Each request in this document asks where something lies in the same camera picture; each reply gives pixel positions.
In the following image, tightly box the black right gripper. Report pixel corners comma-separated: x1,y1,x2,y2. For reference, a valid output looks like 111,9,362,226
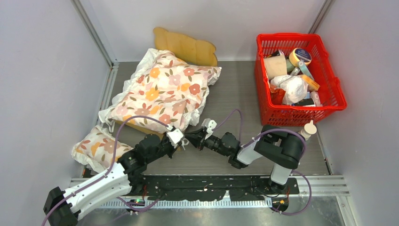
184,127,230,157

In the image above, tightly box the large floral cushion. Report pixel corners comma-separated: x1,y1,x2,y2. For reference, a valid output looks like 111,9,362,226
98,48,222,133

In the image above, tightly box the wooden pet bed frame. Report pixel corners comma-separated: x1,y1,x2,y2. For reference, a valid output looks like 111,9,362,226
125,27,217,127

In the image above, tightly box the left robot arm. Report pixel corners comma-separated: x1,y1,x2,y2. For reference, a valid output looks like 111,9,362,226
42,132,184,226

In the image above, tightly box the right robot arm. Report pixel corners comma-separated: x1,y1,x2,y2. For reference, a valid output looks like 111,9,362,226
185,125,306,193

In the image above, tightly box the small floral pillow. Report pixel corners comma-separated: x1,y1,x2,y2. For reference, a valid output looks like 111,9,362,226
71,125,132,173

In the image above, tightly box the green bottle with beige cap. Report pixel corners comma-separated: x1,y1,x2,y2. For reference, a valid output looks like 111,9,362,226
298,120,317,141

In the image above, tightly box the white crumpled plastic bag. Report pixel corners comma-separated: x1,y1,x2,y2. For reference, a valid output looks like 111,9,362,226
270,75,308,105

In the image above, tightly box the red plastic basket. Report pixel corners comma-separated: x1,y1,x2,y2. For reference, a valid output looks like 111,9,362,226
255,33,347,127

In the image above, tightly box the yellow tape roll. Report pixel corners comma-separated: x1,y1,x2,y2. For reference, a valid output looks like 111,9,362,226
288,48,312,67

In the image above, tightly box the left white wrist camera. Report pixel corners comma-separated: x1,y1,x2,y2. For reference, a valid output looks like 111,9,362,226
166,129,189,149

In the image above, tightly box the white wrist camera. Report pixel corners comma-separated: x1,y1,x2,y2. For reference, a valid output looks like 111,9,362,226
166,129,189,149
201,118,217,140

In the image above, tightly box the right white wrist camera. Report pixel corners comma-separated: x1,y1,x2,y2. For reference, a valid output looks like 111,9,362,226
201,118,217,140

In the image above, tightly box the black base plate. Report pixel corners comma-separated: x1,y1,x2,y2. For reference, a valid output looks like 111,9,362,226
128,175,299,202

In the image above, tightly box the aluminium rail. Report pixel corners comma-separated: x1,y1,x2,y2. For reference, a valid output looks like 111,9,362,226
65,178,350,210

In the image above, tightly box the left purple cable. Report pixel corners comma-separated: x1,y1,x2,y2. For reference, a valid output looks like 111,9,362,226
41,115,174,226

